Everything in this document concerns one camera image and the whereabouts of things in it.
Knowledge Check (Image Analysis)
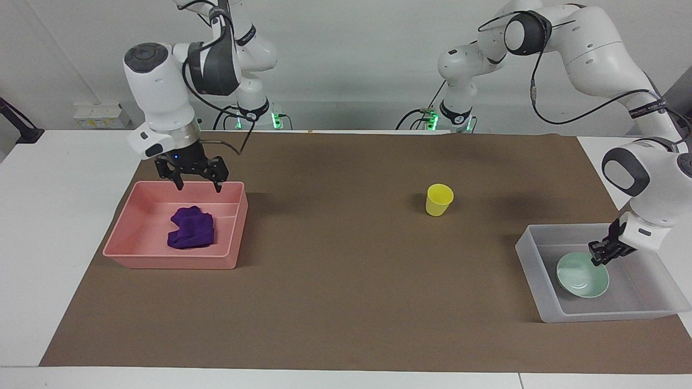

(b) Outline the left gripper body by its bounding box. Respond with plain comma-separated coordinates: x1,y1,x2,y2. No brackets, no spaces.
609,218,628,247

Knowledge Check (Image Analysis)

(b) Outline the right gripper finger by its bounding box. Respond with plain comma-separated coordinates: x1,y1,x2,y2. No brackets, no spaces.
197,156,229,193
155,160,185,191

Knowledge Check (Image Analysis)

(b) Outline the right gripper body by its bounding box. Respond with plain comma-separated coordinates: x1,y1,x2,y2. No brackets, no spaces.
156,140,209,171

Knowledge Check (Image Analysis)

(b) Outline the pale green bowl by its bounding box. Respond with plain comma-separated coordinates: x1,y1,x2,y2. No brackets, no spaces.
556,252,610,299

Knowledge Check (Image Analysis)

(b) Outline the translucent plastic box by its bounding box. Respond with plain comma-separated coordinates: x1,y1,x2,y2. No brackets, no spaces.
515,223,692,324

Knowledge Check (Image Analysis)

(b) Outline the purple cloth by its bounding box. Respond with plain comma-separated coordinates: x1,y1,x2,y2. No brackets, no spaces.
167,206,216,250

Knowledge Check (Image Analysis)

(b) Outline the pink plastic tray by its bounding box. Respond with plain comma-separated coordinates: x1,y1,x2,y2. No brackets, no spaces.
103,181,249,270

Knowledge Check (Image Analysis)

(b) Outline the black stand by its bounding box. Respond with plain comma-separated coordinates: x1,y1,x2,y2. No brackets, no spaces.
0,97,45,144

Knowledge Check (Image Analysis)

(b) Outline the yellow plastic cup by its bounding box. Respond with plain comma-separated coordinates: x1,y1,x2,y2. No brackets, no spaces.
425,184,454,217

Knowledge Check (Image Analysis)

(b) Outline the black cable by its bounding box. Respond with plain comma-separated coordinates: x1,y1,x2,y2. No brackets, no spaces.
478,4,687,146
396,80,448,131
182,32,256,156
212,105,242,131

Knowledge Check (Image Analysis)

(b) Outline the white wall socket box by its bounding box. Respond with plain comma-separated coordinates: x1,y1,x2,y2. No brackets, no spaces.
73,103,132,130

